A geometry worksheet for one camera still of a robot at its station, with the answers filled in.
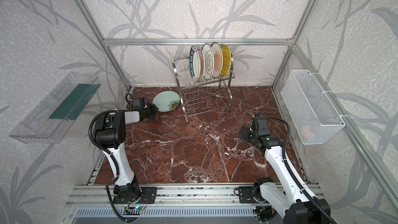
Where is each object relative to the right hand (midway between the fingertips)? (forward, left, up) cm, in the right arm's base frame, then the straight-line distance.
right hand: (245, 127), depth 84 cm
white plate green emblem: (+28, +20, +23) cm, 41 cm away
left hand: (+25, +53, -7) cm, 59 cm away
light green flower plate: (+29, +51, -12) cm, 60 cm away
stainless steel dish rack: (+31, +23, -9) cm, 39 cm away
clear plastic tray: (-9, +86, +20) cm, 88 cm away
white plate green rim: (+31, +28, +19) cm, 46 cm away
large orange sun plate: (+30, +15, +23) cm, 40 cm away
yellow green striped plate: (+29, +10, +23) cm, 38 cm away
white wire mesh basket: (-6, -23, +22) cm, 32 cm away
